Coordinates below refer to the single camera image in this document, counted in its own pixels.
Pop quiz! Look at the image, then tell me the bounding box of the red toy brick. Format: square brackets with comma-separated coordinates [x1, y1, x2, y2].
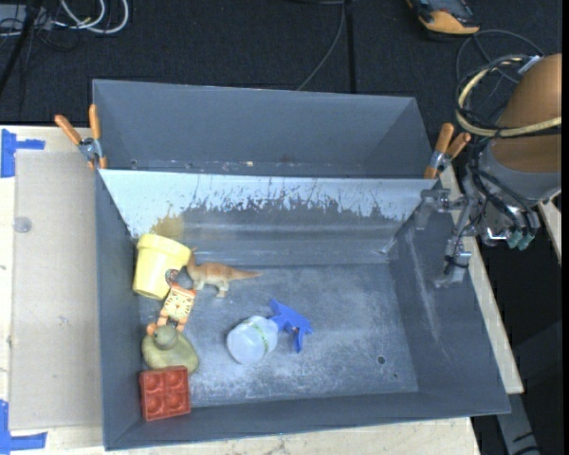
[138, 365, 193, 423]

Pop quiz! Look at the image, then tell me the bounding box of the yellow plastic cup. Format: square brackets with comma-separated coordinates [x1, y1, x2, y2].
[131, 232, 193, 301]

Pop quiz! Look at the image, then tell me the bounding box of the orange toy dinosaur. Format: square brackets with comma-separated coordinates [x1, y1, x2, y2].
[185, 246, 265, 300]

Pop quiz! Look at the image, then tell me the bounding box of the orange tiger toy figure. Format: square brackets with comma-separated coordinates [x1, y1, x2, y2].
[146, 268, 198, 337]

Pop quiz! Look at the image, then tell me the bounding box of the pale flat board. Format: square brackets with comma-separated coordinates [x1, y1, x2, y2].
[8, 149, 103, 431]

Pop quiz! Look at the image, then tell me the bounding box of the green rubber duck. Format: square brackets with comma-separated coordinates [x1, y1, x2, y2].
[140, 323, 201, 375]

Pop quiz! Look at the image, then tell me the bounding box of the grey metal bin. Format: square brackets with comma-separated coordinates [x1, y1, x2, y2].
[90, 78, 513, 452]

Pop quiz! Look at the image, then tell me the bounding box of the clear spray bottle blue nozzle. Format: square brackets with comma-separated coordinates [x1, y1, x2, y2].
[226, 298, 315, 366]

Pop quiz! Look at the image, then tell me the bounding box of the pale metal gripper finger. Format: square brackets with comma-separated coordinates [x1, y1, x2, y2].
[414, 188, 462, 231]
[433, 240, 473, 289]

